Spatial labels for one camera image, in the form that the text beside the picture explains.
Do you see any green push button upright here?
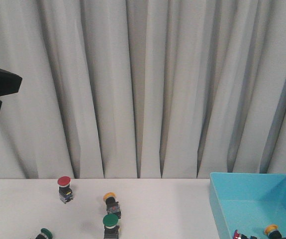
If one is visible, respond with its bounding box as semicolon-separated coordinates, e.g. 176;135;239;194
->
102;214;119;239

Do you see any yellow push button lying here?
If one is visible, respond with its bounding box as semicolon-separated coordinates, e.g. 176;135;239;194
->
103;192;121;219

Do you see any green push button lying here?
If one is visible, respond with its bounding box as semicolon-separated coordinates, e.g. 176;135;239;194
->
35;228;53;239

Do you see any red push button switch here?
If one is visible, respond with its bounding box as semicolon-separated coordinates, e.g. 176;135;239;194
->
233;229;258;239

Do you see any red push button upright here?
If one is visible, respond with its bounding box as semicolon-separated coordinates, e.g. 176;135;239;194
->
57;176;74;204

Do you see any light blue plastic box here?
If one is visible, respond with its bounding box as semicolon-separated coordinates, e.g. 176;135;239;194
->
209;172;286;239

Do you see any yellow push button switch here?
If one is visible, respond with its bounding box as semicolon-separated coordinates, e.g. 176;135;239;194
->
264;224;286;239

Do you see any grey pleated curtain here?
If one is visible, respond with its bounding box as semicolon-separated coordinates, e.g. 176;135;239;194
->
0;0;286;179

